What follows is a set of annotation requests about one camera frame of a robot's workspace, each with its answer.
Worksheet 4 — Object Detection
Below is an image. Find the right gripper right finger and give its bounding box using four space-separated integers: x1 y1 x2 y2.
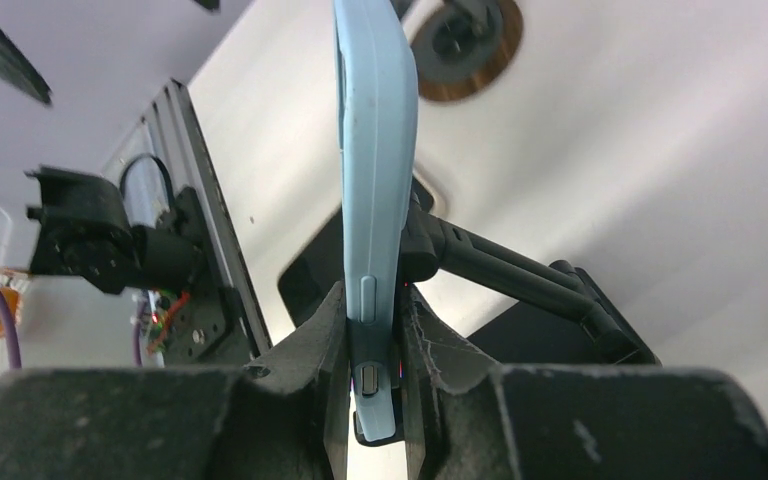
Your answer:
397 286 768 479

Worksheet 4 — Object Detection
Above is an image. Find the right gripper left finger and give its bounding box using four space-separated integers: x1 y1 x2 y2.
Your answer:
0 283 350 479

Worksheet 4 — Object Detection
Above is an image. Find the black folding phone stand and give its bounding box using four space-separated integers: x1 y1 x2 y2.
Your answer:
278 182 660 447

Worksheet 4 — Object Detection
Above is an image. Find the light blue cased phone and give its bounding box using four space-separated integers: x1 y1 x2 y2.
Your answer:
333 1 418 443

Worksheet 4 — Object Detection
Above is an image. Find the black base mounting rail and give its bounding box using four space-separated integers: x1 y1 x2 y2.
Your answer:
102 80 273 366

